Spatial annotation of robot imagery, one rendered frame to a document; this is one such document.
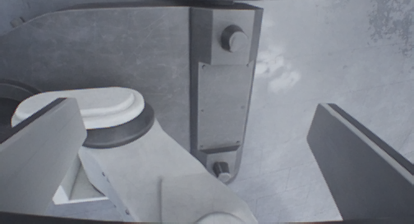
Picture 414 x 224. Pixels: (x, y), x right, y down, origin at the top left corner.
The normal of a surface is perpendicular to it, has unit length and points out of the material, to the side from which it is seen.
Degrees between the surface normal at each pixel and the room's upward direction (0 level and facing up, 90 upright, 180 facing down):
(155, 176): 90
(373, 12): 0
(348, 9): 0
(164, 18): 0
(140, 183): 90
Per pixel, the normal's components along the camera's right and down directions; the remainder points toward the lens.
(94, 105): 0.03, -0.86
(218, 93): 0.21, 0.51
